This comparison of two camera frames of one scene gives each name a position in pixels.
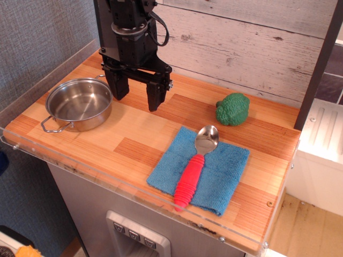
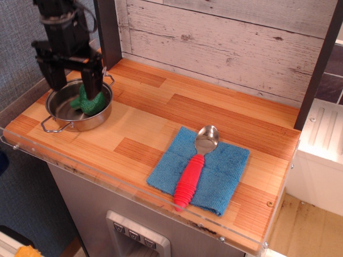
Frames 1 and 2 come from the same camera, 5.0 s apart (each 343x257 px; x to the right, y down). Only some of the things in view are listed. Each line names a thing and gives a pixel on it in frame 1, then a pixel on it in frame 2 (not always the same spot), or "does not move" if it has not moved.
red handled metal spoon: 206,137 does not move
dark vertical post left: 107,14 does not move
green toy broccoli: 232,110 -> 94,106
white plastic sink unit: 315,172 does not move
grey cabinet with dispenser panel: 109,221 does not move
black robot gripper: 136,53 -> 67,46
